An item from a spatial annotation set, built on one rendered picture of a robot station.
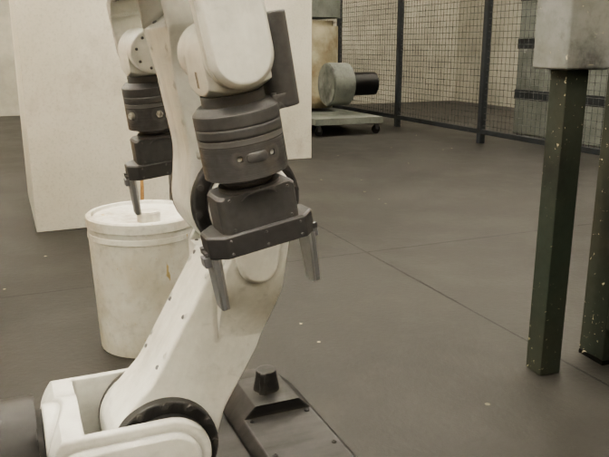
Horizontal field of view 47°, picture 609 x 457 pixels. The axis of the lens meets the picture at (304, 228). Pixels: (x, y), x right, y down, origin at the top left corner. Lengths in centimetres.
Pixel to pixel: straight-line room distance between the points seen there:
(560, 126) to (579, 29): 22
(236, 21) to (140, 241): 121
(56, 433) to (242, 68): 53
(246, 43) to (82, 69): 263
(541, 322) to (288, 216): 120
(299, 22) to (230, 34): 450
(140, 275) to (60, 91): 156
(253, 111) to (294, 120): 448
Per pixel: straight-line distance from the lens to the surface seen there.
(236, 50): 66
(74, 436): 95
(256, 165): 69
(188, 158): 90
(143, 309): 189
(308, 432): 120
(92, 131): 329
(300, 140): 520
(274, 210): 73
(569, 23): 168
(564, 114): 173
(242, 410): 125
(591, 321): 201
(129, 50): 111
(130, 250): 183
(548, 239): 179
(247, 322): 95
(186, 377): 97
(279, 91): 73
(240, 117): 68
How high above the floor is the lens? 80
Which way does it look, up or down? 14 degrees down
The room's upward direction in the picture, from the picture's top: straight up
